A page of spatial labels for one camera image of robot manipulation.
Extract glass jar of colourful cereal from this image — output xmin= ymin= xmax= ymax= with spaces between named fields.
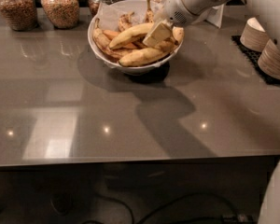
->
xmin=41 ymin=0 xmax=79 ymax=29

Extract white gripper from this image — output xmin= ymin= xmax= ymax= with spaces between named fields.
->
xmin=143 ymin=0 xmax=230 ymax=48

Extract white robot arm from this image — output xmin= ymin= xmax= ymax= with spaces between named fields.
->
xmin=155 ymin=0 xmax=280 ymax=224

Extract white sign stand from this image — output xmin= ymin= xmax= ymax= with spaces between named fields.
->
xmin=206 ymin=5 xmax=224 ymax=29

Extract orange banana piece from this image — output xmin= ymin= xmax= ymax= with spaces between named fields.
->
xmin=103 ymin=30 xmax=136 ymax=49

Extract paper plate stack back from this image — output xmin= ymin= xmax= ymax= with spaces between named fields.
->
xmin=240 ymin=18 xmax=269 ymax=52

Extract white ceramic bowl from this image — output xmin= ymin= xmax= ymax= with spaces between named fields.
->
xmin=88 ymin=2 xmax=183 ymax=75

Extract right edge banana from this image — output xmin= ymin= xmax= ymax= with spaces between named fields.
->
xmin=173 ymin=27 xmax=184 ymax=45

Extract glass jar of cereal left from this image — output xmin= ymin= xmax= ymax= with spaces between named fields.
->
xmin=0 ymin=0 xmax=37 ymax=31

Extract black power strip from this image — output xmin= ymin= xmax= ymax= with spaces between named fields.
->
xmin=221 ymin=214 xmax=258 ymax=224

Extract black rubber mat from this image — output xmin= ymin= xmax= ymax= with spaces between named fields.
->
xmin=231 ymin=35 xmax=280 ymax=85

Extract left spotted banana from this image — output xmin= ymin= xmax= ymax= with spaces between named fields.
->
xmin=92 ymin=18 xmax=132 ymax=62

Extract small back banana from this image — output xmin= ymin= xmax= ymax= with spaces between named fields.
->
xmin=118 ymin=12 xmax=133 ymax=32

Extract yellow banana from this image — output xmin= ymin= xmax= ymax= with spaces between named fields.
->
xmin=109 ymin=22 xmax=153 ymax=49
xmin=119 ymin=40 xmax=175 ymax=67

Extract paper plate stack front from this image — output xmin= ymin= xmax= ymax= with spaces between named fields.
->
xmin=258 ymin=40 xmax=280 ymax=80

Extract paper plate stack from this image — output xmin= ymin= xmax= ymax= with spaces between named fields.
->
xmin=258 ymin=40 xmax=280 ymax=80
xmin=240 ymin=18 xmax=269 ymax=52

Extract black floor cable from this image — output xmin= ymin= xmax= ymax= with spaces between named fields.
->
xmin=49 ymin=189 xmax=241 ymax=224

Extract white paper bowl liner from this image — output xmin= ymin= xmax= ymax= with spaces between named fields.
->
xmin=97 ymin=0 xmax=166 ymax=33

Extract upright back banana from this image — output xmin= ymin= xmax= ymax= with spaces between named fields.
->
xmin=145 ymin=0 xmax=154 ymax=22

